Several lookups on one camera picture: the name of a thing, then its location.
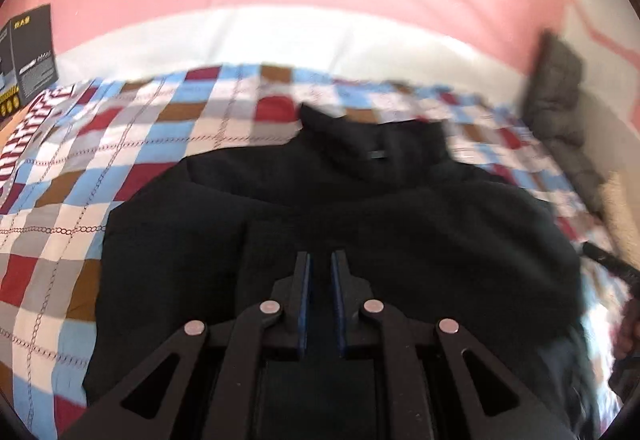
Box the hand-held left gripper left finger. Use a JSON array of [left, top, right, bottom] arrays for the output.
[[60, 251, 313, 440]]

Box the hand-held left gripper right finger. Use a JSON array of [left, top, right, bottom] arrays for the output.
[[331, 249, 577, 440]]

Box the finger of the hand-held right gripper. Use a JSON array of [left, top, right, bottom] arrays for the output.
[[582, 242, 640, 285]]

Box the black jacket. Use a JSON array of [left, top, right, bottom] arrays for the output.
[[82, 102, 601, 440]]

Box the person's right hand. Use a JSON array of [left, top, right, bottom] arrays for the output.
[[616, 295, 640, 362]]

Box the beige fluffy cloth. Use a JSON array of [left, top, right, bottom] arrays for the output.
[[599, 170, 640, 265]]

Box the checkered bed blanket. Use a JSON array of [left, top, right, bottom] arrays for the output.
[[0, 62, 640, 431]]

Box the red white printed cloth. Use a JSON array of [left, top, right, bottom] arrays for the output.
[[0, 84, 76, 215]]

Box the black cardboard box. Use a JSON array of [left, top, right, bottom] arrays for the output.
[[0, 4, 59, 123]]

